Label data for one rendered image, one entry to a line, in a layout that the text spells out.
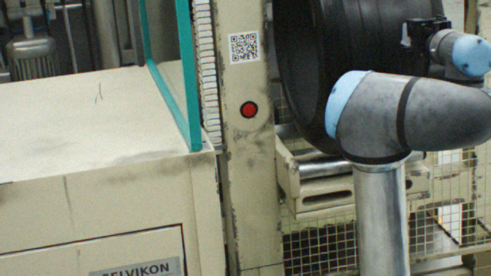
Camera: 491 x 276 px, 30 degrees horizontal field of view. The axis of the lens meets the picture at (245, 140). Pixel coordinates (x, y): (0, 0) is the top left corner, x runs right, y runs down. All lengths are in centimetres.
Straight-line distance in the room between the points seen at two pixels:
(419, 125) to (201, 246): 41
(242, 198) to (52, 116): 77
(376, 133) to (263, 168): 91
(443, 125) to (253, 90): 92
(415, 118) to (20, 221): 63
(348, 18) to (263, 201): 56
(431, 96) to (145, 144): 47
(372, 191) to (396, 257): 13
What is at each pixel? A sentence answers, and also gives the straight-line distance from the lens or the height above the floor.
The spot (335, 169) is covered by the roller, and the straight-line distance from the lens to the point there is 231.
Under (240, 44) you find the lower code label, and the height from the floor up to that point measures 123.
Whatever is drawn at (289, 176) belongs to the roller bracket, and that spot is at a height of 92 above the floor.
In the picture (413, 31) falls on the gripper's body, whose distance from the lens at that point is 199.
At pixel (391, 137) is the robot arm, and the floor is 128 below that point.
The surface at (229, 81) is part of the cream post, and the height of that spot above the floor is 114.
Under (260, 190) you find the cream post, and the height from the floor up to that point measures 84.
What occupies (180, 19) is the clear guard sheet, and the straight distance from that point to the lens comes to 141.
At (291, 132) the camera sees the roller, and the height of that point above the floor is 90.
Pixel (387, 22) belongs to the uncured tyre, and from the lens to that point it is 213.
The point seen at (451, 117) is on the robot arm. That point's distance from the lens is 143.
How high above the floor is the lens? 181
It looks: 21 degrees down
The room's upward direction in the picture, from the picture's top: 5 degrees counter-clockwise
